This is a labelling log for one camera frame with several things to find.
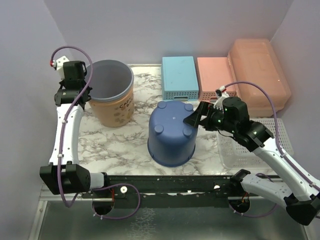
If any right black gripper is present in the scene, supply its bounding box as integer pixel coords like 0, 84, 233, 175
183, 100, 237, 134

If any blue plastic bucket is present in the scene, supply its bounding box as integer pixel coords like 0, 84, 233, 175
147, 101, 198, 167

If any light blue perforated basket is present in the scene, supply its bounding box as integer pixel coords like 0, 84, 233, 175
161, 56, 199, 101

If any pink perforated plastic basket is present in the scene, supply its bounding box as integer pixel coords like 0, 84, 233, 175
196, 57, 234, 102

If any white perforated plastic basket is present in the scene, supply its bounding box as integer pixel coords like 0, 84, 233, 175
216, 118, 294, 171

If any orange plastic bucket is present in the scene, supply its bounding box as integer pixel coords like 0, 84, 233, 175
89, 87, 135, 128

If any large orange lidded container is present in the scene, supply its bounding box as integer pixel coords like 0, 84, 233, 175
227, 38, 292, 118

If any grey-blue plastic bucket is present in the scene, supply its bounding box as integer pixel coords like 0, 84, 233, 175
85, 59, 134, 102

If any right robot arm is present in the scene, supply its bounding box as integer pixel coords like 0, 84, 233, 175
183, 96, 320, 226

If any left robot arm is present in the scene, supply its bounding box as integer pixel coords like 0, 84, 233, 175
39, 56, 111, 198

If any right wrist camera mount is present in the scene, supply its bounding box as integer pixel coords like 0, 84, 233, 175
213, 85, 230, 112

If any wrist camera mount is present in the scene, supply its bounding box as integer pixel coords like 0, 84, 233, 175
50, 55, 70, 80
213, 85, 230, 112

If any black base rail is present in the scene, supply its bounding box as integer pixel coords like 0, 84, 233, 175
81, 175, 245, 209

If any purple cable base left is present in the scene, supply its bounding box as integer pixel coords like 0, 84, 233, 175
91, 183, 141, 220

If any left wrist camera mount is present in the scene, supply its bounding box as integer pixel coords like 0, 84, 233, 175
50, 55, 70, 80

